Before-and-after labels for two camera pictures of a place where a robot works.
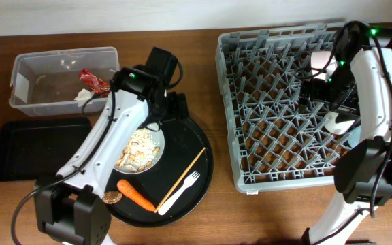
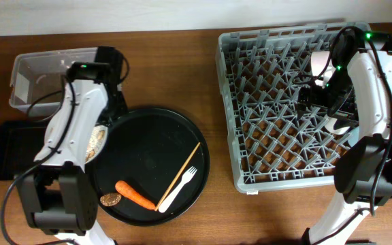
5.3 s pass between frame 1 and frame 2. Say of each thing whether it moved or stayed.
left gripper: moved
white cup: stayed
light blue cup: stayed
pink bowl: stayed
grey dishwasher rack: stayed
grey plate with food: moved
